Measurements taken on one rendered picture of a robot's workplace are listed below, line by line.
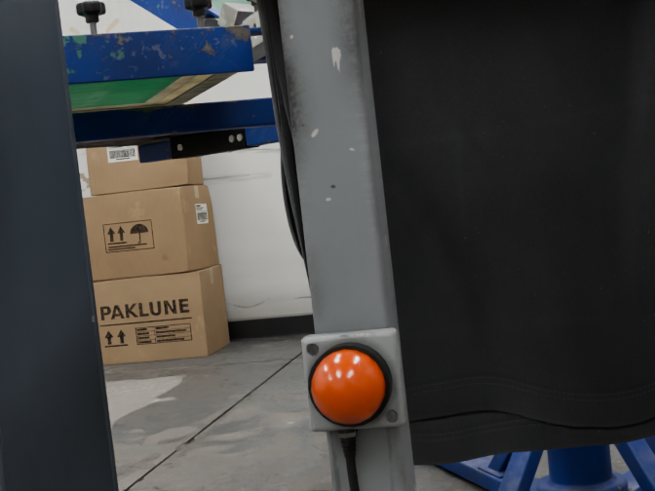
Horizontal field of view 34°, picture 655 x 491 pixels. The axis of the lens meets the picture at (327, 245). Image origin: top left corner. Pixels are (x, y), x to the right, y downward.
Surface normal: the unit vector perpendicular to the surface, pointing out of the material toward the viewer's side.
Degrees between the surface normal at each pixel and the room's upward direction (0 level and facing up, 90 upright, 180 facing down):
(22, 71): 90
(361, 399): 100
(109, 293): 89
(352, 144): 90
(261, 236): 90
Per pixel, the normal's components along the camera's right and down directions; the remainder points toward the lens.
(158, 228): -0.25, 0.07
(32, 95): 0.87, -0.07
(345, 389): -0.04, -0.11
